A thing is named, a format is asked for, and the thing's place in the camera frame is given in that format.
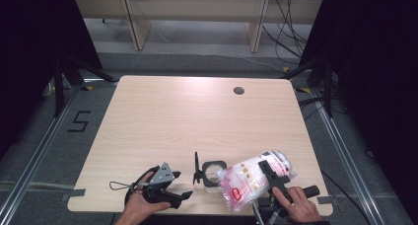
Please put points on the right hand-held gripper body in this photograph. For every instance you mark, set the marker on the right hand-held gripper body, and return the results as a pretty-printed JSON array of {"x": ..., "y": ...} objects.
[{"x": 274, "y": 207}]

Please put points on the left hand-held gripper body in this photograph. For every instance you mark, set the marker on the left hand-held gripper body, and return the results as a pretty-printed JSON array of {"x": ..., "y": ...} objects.
[{"x": 161, "y": 177}]

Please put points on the red and white sugar bag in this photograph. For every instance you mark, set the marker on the red and white sugar bag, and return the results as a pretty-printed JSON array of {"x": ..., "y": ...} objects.
[{"x": 246, "y": 182}]

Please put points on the person's right hand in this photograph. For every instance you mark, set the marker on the person's right hand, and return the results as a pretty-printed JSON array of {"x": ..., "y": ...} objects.
[{"x": 300, "y": 207}]

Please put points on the person's left hand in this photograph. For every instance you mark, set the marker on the person's left hand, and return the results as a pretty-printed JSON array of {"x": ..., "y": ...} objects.
[{"x": 141, "y": 208}]

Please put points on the grey tape strip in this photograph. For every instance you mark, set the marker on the grey tape strip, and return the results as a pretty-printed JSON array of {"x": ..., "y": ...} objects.
[
  {"x": 74, "y": 193},
  {"x": 325, "y": 200}
]

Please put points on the grey round table grommet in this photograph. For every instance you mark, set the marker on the grey round table grommet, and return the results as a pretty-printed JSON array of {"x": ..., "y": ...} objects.
[{"x": 239, "y": 90}]

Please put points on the yellow tape piece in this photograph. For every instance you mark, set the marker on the yellow tape piece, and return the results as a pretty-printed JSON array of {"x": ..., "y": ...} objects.
[
  {"x": 286, "y": 68},
  {"x": 304, "y": 90},
  {"x": 87, "y": 88}
]

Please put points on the black metal stand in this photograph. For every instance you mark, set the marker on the black metal stand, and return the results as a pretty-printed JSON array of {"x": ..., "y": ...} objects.
[
  {"x": 327, "y": 87},
  {"x": 59, "y": 87}
]

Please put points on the black curtain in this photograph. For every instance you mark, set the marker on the black curtain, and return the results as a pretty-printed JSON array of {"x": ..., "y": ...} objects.
[
  {"x": 378, "y": 70},
  {"x": 29, "y": 54}
]

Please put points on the aluminium floor rail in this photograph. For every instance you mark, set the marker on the aluminium floor rail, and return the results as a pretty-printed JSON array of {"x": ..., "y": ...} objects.
[
  {"x": 36, "y": 152},
  {"x": 348, "y": 159}
]

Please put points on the light wooden shelf frame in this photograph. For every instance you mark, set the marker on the light wooden shelf frame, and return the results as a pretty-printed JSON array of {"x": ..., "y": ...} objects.
[{"x": 197, "y": 6}]

